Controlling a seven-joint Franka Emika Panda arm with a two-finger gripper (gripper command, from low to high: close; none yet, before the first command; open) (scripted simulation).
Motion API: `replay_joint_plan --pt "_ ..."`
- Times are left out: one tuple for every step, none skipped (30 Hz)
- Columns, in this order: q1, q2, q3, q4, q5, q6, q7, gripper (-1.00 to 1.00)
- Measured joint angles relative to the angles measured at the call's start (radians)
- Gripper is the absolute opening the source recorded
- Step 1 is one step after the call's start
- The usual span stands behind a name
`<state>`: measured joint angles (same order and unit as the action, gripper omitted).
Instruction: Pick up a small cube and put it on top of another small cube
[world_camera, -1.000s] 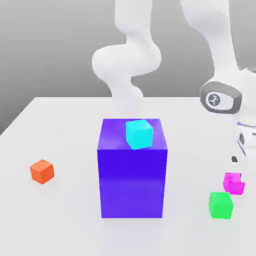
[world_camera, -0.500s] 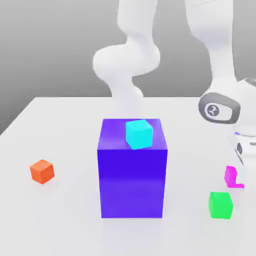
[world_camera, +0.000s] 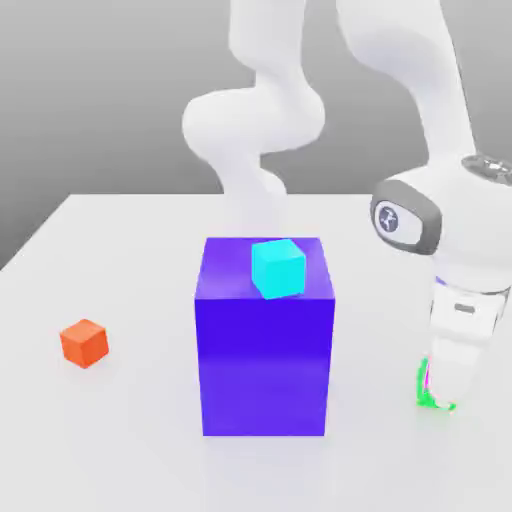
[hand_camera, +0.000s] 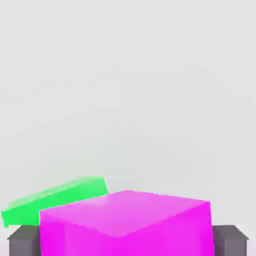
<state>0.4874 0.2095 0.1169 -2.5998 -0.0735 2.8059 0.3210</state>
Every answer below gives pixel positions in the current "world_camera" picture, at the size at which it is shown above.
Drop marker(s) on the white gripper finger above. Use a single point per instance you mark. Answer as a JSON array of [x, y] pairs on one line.
[[454, 368]]

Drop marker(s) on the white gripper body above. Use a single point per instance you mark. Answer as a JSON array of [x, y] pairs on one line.
[[464, 320]]

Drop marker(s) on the small green cube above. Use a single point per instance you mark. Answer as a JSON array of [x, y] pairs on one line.
[[423, 394]]

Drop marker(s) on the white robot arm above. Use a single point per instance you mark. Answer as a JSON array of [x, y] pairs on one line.
[[448, 120]]

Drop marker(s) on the small cyan cube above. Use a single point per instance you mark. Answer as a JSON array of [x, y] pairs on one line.
[[278, 270]]

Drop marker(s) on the small orange cube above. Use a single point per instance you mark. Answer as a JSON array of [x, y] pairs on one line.
[[84, 344]]

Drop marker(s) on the large purple box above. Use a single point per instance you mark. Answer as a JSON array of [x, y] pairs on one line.
[[264, 360]]

